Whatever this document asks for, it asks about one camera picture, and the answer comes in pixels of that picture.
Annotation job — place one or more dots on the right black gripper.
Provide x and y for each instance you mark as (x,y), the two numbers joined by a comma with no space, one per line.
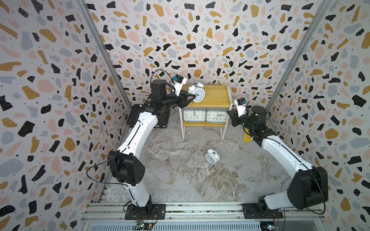
(235,118)

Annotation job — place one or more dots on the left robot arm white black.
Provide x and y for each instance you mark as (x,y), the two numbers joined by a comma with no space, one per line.
(124,163)

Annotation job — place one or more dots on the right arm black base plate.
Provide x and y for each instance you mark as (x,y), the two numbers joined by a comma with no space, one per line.
(257,210)

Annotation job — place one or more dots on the yellow plastic triangle tool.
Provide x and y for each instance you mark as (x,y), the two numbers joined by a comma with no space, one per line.
(247,138)

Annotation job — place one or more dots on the black case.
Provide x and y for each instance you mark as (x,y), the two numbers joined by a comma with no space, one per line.
(162,119)

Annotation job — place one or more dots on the grey square alarm clock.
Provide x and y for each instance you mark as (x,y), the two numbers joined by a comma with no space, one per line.
(217,115)
(194,115)

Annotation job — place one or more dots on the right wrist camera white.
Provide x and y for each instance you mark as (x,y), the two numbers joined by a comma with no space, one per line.
(241,106)

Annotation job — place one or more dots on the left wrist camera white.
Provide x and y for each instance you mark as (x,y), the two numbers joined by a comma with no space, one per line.
(178,83)

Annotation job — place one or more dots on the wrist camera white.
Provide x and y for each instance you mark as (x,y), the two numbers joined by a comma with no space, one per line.
(178,83)
(241,106)

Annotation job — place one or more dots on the wooden two-tier shelf white frame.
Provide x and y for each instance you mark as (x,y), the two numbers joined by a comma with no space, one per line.
(216,96)

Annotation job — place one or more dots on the white twin-bell clock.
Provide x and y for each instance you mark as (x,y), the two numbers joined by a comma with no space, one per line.
(198,91)
(212,156)

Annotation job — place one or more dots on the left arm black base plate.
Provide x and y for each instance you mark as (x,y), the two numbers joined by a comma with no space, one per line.
(153,212)

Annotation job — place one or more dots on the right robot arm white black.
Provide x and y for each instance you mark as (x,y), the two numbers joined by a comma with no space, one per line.
(309,185)

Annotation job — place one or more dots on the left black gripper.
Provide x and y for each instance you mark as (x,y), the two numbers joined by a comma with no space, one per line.
(182,99)

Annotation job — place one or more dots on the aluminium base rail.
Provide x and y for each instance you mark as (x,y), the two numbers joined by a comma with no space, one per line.
(201,216)

